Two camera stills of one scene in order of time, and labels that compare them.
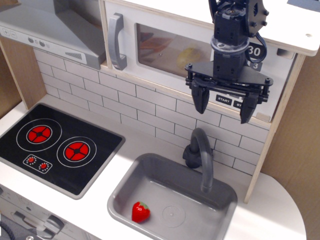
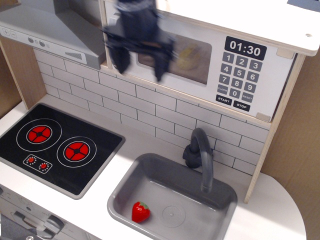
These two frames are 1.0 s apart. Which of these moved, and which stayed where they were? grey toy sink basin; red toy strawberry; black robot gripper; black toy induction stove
Moved: black robot gripper
Stayed: red toy strawberry; grey toy sink basin; black toy induction stove
